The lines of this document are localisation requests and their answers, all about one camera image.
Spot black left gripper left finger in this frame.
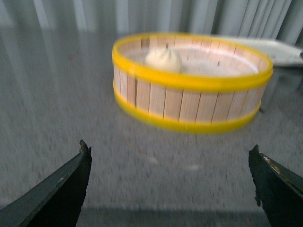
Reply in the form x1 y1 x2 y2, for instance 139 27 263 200
0 140 92 227

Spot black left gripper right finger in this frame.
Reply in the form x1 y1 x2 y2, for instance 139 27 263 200
249 145 303 227

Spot white steamed bun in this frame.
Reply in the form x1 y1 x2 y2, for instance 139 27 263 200
144 46 182 73

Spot white rectangular tray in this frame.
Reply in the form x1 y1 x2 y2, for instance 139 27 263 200
223 36 303 68

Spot yellow-rimmed wooden steamer basket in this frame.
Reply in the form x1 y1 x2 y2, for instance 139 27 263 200
112 33 273 133

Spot grey pleated curtain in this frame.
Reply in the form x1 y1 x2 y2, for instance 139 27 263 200
0 0 303 46

